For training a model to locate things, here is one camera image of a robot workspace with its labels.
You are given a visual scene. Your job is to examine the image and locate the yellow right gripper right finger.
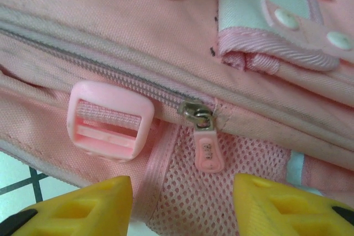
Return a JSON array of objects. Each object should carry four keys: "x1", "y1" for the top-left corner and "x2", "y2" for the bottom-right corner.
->
[{"x1": 233, "y1": 174, "x2": 354, "y2": 236}]

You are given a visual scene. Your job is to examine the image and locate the pink student backpack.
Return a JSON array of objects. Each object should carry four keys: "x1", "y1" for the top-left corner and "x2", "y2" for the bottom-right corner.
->
[{"x1": 0, "y1": 0, "x2": 354, "y2": 236}]

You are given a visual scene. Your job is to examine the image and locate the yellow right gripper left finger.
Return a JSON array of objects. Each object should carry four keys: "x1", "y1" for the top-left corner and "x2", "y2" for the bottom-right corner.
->
[{"x1": 0, "y1": 175, "x2": 133, "y2": 236}]

